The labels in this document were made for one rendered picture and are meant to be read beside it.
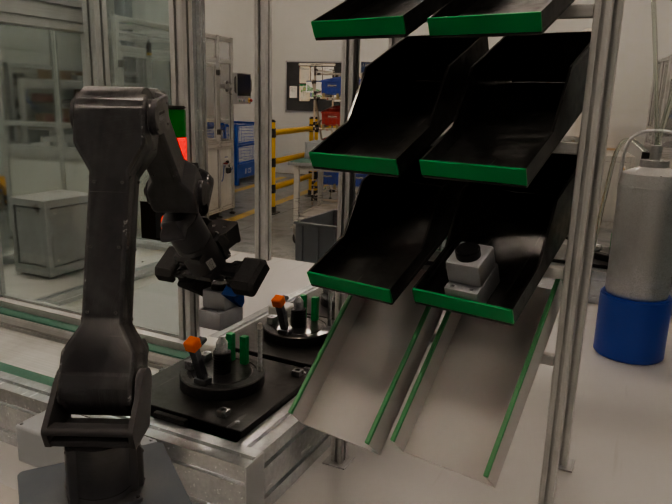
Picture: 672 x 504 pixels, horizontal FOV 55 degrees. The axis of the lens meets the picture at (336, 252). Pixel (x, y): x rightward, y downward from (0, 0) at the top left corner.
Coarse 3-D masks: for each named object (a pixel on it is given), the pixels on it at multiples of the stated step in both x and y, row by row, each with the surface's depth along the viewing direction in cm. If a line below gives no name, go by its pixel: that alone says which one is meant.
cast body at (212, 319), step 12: (216, 288) 102; (204, 300) 103; (216, 300) 102; (228, 300) 102; (204, 312) 102; (216, 312) 101; (228, 312) 103; (240, 312) 106; (204, 324) 103; (216, 324) 102; (228, 324) 103
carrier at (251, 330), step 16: (288, 304) 142; (304, 304) 132; (272, 320) 129; (288, 320) 132; (304, 320) 128; (320, 320) 133; (256, 336) 128; (272, 336) 124; (288, 336) 123; (304, 336) 124; (320, 336) 124; (256, 352) 120; (272, 352) 121; (288, 352) 121; (304, 352) 121
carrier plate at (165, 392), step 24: (264, 360) 117; (168, 384) 106; (264, 384) 107; (288, 384) 107; (168, 408) 98; (192, 408) 98; (216, 408) 99; (240, 408) 99; (264, 408) 99; (216, 432) 94; (240, 432) 92
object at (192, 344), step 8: (192, 336) 99; (200, 336) 101; (184, 344) 98; (192, 344) 98; (200, 344) 99; (192, 352) 98; (200, 352) 100; (192, 360) 100; (200, 360) 100; (200, 368) 100; (200, 376) 101
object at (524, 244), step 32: (576, 160) 88; (480, 192) 92; (512, 192) 97; (544, 192) 94; (480, 224) 92; (512, 224) 90; (544, 224) 89; (448, 256) 87; (512, 256) 84; (544, 256) 79; (416, 288) 80; (512, 288) 79; (512, 320) 74
